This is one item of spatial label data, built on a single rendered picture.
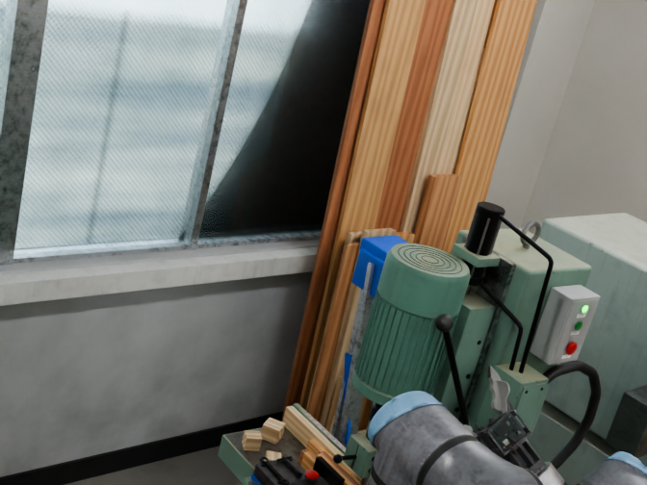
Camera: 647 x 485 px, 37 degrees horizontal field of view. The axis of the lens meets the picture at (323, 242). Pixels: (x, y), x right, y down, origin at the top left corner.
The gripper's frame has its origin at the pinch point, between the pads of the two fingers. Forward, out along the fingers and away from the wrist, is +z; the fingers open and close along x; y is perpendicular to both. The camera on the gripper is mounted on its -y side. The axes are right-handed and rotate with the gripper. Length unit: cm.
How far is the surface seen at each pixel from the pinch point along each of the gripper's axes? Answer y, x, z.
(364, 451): -30.9, 14.1, -0.5
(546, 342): -16.9, -29.1, -5.2
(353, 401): -129, -18, 7
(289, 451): -57, 22, 9
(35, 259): -128, 38, 102
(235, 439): -58, 31, 18
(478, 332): -16.3, -17.4, 5.3
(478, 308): -11.8, -18.8, 9.5
